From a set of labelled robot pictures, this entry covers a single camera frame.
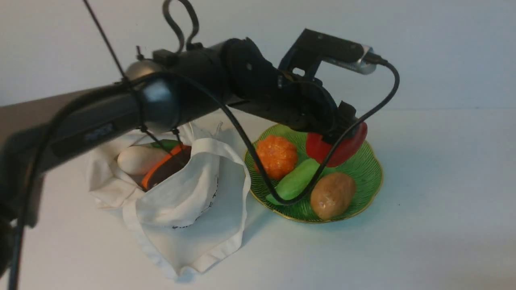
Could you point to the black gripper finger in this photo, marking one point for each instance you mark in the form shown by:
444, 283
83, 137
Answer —
341, 129

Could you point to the orange toy pumpkin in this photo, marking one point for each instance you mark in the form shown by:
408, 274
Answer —
278, 156

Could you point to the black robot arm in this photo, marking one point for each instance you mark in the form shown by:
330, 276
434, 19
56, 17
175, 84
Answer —
166, 91

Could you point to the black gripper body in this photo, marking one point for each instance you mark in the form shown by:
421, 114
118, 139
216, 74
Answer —
301, 105

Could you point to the red toy bell pepper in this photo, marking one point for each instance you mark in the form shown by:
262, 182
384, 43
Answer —
318, 149

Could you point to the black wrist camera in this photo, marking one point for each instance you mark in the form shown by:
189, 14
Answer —
312, 48

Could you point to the green toy vegetable in bag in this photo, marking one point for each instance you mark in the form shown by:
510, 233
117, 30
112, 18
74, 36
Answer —
168, 144

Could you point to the white toy radish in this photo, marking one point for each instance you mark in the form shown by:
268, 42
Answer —
139, 160

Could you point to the green toy cucumber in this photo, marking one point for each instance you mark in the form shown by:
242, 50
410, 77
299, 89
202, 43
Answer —
294, 183

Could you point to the brown toy potato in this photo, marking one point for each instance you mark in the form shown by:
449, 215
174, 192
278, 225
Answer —
332, 195

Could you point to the orange toy carrot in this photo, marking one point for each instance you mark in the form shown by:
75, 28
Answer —
169, 165

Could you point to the white cloth tote bag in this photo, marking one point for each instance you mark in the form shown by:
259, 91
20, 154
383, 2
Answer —
173, 204

